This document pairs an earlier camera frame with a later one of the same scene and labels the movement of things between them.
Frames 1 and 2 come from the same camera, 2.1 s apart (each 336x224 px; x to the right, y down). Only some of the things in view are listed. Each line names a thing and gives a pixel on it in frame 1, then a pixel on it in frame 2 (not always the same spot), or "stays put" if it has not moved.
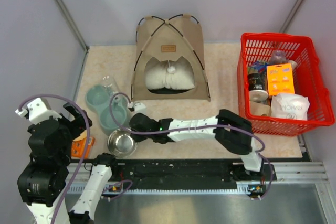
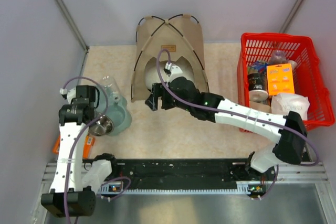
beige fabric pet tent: (167, 40) stays put
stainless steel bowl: (121, 144) to (102, 127)
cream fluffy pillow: (157, 76) stays put
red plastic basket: (308, 81) stays put
